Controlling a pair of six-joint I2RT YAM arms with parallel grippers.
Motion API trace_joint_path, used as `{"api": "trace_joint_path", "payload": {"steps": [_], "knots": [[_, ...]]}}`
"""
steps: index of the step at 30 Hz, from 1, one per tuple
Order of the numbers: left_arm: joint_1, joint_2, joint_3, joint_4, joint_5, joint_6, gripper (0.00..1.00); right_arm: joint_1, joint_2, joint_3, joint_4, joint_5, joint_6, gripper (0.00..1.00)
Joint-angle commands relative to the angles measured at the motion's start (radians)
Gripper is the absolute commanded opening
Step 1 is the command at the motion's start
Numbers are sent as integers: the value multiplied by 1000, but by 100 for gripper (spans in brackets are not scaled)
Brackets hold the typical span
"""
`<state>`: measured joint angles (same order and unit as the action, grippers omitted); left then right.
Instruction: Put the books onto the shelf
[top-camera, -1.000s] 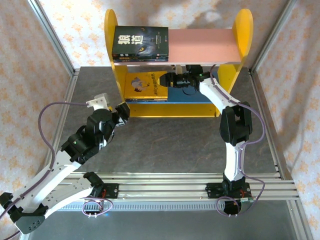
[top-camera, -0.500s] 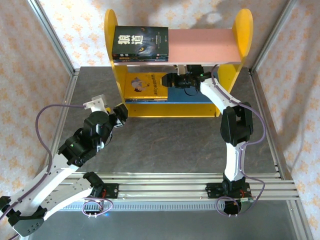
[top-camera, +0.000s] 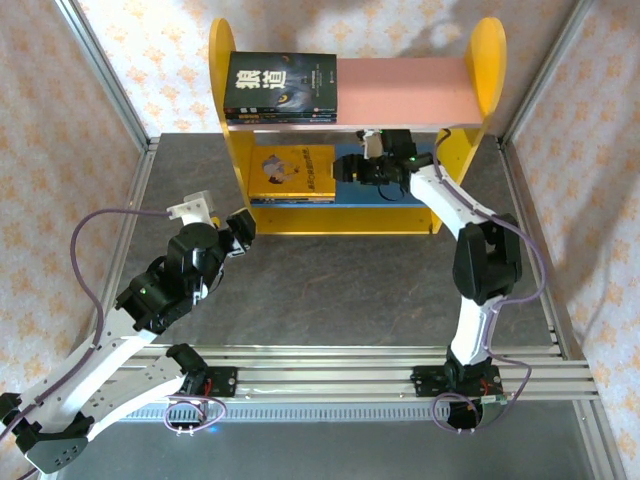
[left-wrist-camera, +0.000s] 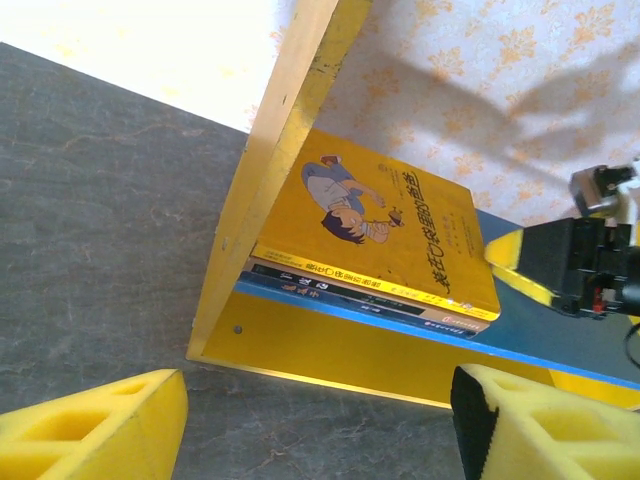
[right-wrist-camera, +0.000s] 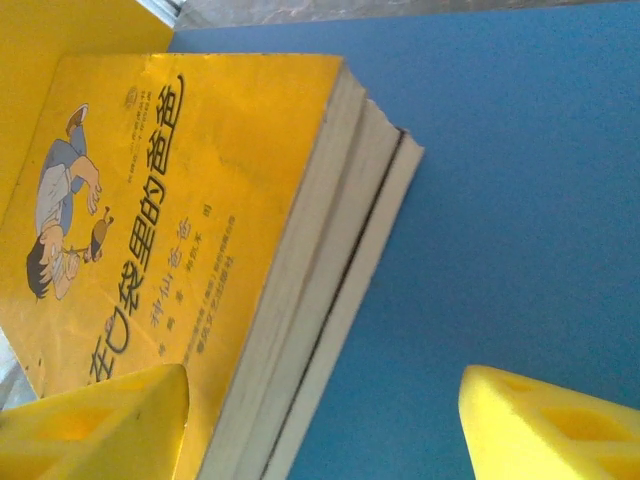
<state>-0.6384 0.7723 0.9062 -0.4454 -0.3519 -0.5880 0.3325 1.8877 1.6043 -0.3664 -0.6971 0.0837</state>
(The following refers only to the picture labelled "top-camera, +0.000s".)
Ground aluminium frame post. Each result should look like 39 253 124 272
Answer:
53 0 151 151
499 0 597 149

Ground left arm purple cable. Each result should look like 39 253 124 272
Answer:
0 208 227 451

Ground black book with antlers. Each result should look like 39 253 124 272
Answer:
224 112 338 121

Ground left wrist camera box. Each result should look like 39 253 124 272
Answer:
166 192 220 230

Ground grey slotted cable duct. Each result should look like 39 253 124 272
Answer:
69 403 576 422

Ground black sage portrait book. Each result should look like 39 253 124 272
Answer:
225 118 338 126

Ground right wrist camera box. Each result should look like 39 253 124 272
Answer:
355 128 385 161

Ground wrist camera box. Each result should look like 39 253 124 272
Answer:
355 128 385 161
166 192 220 230

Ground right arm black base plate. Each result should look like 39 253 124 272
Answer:
411 364 503 399

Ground yellow cartoon cover book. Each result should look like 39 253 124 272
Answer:
248 144 337 200

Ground small green circuit board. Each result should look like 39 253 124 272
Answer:
478 393 510 426

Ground black wolf eyes book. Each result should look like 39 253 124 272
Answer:
222 51 339 115

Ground yellow bookshelf pink blue shelves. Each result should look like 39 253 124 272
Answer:
207 17 508 236

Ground aluminium side rail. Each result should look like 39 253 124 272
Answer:
497 134 586 361
62 133 162 364

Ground aluminium mounting rails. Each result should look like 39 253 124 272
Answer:
52 344 600 401

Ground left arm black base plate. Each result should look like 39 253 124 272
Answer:
148 366 237 399

